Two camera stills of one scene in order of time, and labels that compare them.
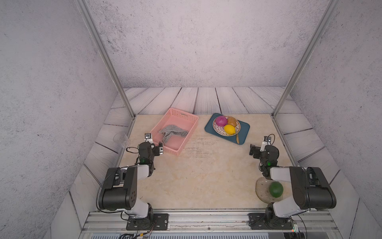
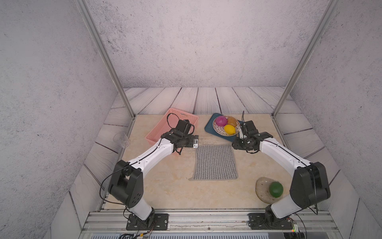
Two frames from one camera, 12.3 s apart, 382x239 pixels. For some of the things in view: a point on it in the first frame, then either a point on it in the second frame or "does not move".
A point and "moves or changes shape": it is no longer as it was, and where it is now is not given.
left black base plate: [158, 221] does not move
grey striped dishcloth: [173, 129] moves or changes shape
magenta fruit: [221, 120] does not move
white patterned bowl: [220, 129] does not move
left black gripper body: [154, 152] to [188, 141]
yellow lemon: [230, 129] does not move
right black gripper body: [258, 155] to [241, 143]
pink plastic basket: [181, 119] does not move
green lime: [276, 189] does not move
